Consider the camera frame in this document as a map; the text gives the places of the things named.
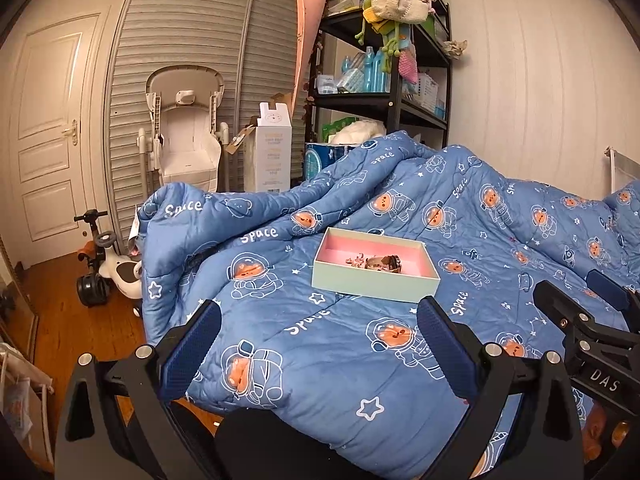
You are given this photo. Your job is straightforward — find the white panel door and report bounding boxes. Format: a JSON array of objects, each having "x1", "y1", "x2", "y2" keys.
[{"x1": 6, "y1": 13, "x2": 101, "y2": 268}]

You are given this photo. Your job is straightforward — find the black metal shelf rack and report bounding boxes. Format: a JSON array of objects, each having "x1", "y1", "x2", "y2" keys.
[{"x1": 305, "y1": 0, "x2": 452, "y2": 145}]

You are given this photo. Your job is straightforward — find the gold snowflake brooch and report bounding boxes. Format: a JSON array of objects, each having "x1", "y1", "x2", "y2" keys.
[{"x1": 345, "y1": 254, "x2": 366, "y2": 269}]

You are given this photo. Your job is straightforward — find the beige strap wrist watch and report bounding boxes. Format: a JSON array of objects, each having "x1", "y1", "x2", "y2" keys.
[{"x1": 364, "y1": 255, "x2": 401, "y2": 273}]

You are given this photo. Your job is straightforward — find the white ride-on toy scooter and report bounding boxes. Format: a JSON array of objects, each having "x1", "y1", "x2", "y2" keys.
[{"x1": 74, "y1": 209, "x2": 142, "y2": 318}]

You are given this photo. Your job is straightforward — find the louvered wardrobe doors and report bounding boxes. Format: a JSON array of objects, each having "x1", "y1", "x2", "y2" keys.
[{"x1": 103, "y1": 0, "x2": 307, "y2": 238}]

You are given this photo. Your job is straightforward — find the mint box pink lining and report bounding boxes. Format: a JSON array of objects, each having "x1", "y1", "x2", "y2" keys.
[{"x1": 311, "y1": 228, "x2": 440, "y2": 304}]

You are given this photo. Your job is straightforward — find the blue tissue pack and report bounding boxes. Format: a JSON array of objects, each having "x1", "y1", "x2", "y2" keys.
[{"x1": 304, "y1": 143, "x2": 354, "y2": 181}]

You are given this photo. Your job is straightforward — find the tall white cardboard box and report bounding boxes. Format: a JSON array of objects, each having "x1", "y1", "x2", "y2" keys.
[{"x1": 243, "y1": 102, "x2": 292, "y2": 192}]

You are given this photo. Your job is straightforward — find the white baby high chair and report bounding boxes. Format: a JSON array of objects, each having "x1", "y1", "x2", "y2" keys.
[{"x1": 145, "y1": 64, "x2": 229, "y2": 192}]

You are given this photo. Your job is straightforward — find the blue space print quilt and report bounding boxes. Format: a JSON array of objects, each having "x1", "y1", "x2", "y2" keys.
[{"x1": 137, "y1": 131, "x2": 639, "y2": 479}]

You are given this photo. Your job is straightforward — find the right hand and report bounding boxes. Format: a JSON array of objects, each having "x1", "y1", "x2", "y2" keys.
[{"x1": 582, "y1": 402, "x2": 631, "y2": 464}]

